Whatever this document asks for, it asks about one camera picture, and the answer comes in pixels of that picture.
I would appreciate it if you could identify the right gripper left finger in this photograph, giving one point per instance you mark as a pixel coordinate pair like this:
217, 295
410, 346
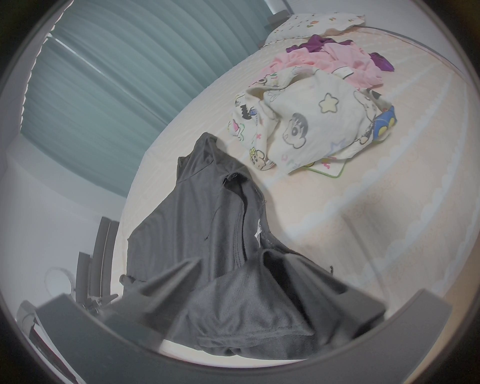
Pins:
161, 296

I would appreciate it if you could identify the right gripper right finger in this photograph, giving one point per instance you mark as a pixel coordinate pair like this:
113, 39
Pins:
348, 311

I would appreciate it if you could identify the black T-shirt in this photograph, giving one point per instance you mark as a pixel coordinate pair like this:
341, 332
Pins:
195, 225

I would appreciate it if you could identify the bed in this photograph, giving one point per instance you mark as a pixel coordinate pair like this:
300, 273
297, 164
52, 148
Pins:
393, 187

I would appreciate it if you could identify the black chest of drawers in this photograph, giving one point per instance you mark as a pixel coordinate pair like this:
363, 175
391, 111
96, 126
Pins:
99, 258

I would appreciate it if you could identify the blue-green curtain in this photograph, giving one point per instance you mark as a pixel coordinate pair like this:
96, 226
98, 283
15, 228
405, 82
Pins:
168, 56
86, 131

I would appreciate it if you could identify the white printed pyjama garment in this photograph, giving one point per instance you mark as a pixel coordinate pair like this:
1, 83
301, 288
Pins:
318, 123

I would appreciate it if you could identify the pink garment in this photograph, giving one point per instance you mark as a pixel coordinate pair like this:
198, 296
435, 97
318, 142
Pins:
352, 62

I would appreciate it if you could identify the purple garment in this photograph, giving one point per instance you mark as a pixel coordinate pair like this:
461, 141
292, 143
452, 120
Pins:
315, 43

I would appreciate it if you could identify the white printed pillow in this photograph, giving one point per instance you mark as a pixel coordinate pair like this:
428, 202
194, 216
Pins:
315, 26

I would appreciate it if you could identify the grey bedside table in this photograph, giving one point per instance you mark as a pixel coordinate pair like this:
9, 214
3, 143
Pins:
279, 20

